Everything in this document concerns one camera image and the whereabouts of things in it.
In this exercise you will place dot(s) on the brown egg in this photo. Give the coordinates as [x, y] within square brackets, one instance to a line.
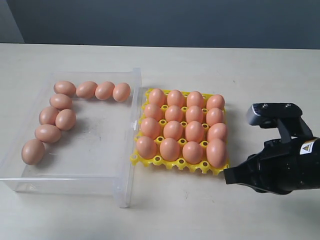
[146, 147]
[65, 87]
[214, 116]
[173, 113]
[86, 90]
[194, 132]
[48, 133]
[152, 110]
[61, 101]
[104, 90]
[121, 92]
[66, 119]
[192, 152]
[157, 97]
[194, 113]
[216, 153]
[32, 151]
[150, 128]
[169, 149]
[48, 116]
[215, 101]
[195, 98]
[217, 131]
[173, 129]
[175, 98]

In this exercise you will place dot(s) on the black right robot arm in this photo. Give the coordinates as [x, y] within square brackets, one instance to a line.
[286, 164]

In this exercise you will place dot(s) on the clear plastic bin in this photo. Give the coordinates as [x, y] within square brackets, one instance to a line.
[92, 158]

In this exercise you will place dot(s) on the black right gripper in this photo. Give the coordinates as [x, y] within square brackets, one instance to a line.
[284, 165]

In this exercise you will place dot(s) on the yellow plastic egg tray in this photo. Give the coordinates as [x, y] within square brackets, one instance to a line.
[180, 163]

